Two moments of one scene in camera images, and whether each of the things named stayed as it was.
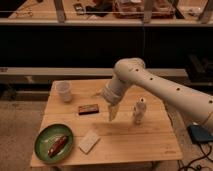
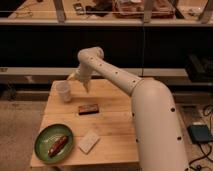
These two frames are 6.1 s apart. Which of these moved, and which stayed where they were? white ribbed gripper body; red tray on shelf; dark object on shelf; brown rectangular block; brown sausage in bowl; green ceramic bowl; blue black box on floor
Moved: white ribbed gripper body
Stayed: blue black box on floor; green ceramic bowl; brown rectangular block; dark object on shelf; brown sausage in bowl; red tray on shelf
